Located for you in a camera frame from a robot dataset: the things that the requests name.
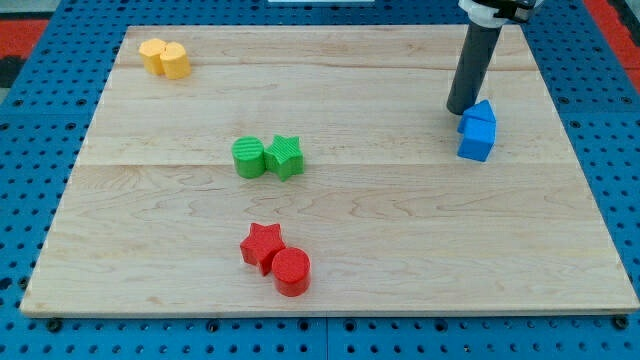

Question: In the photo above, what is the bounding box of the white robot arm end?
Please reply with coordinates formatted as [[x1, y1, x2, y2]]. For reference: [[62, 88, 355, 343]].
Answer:
[[458, 0, 544, 28]]

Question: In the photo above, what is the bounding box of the wooden board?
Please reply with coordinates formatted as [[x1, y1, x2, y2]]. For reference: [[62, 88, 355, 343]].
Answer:
[[21, 25, 639, 318]]

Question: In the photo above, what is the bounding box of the green star block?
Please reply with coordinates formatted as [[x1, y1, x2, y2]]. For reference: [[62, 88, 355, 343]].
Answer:
[[264, 135, 304, 181]]

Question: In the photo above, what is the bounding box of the green cylinder block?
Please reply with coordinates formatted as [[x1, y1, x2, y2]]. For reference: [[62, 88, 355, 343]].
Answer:
[[231, 136, 266, 179]]

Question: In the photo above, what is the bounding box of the red star block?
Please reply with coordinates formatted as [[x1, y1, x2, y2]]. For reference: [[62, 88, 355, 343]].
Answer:
[[240, 223, 286, 276]]

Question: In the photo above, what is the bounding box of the red cylinder block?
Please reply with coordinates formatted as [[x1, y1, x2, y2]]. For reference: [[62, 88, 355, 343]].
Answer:
[[271, 247, 311, 297]]

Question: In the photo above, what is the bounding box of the blue cube block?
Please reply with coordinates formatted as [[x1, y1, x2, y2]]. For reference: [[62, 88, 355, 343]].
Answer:
[[457, 118, 496, 162]]

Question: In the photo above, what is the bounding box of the blue triangular prism block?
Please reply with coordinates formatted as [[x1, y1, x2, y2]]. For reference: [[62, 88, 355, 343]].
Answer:
[[457, 100, 496, 134]]

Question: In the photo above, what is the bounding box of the yellow heart block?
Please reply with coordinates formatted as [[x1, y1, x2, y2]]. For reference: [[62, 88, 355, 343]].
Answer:
[[160, 42, 191, 80]]

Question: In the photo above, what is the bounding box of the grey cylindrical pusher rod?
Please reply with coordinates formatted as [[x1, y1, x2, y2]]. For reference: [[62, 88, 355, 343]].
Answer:
[[446, 22, 501, 115]]

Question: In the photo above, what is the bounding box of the yellow hexagon block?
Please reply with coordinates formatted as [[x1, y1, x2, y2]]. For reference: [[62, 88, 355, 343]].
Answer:
[[138, 38, 166, 75]]

